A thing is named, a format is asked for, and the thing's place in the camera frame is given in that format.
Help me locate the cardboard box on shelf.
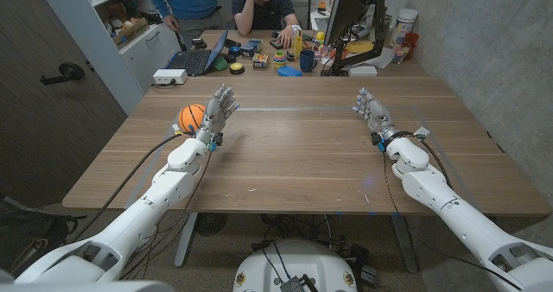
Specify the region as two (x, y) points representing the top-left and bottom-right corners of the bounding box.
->
(111, 16), (150, 49)

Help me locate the dark blue mug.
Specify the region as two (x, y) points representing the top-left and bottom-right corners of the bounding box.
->
(299, 49), (319, 73)

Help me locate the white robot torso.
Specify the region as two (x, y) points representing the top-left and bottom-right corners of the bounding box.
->
(232, 238), (359, 292)

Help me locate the blue flat lid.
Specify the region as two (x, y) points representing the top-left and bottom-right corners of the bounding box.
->
(276, 65), (303, 78)

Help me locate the open black laptop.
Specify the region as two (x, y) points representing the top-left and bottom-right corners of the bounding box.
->
(166, 29), (229, 77)

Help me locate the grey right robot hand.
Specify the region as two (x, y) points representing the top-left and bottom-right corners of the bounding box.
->
(352, 87), (401, 143)

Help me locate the black computer monitor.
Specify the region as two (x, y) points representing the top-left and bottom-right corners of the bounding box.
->
(323, 0), (381, 47)

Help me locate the red cup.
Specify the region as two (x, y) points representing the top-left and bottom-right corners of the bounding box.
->
(402, 32), (420, 60)

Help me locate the seated person in dark shirt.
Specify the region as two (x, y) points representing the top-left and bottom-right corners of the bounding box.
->
(231, 0), (300, 50)

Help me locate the yellow juice carton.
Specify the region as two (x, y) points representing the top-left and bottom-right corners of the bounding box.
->
(290, 24), (304, 58)

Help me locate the stacked colourful rings toy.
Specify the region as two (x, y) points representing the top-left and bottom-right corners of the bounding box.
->
(272, 50), (289, 70)

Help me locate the blue snack box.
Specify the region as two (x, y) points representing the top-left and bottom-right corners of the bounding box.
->
(239, 38), (264, 59)

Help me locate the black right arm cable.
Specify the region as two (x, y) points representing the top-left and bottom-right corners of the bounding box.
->
(379, 131), (524, 291)

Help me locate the black bag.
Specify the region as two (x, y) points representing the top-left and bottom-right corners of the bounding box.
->
(0, 194), (87, 276)

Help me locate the orange mini basketball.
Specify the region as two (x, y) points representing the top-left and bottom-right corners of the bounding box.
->
(178, 104), (207, 134)

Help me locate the white plastic canister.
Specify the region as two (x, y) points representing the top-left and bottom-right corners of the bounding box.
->
(389, 8), (419, 48)

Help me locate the white power strip box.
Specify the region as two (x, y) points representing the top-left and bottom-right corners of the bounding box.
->
(152, 68), (189, 86)

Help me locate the white shelf cabinet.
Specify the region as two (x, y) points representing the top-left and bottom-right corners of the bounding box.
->
(33, 0), (182, 115)

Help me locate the white flat box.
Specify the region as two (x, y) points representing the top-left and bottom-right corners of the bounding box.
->
(347, 65), (379, 78)

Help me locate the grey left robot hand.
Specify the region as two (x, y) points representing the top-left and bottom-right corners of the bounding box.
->
(194, 84), (240, 145)

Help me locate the black monitor stand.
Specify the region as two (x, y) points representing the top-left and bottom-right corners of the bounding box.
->
(320, 0), (388, 77)

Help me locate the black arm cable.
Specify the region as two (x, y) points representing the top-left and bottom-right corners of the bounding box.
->
(71, 132), (185, 244)
(379, 131), (524, 291)

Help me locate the black door handle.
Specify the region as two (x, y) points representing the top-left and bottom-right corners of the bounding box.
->
(40, 61), (86, 86)

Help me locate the person in blue sweater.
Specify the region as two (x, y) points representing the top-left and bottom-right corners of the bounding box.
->
(144, 0), (225, 48)

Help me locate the small colourful box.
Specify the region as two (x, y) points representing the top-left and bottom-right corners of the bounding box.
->
(251, 53), (270, 70)

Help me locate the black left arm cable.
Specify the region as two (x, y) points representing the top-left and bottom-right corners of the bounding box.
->
(71, 132), (185, 244)

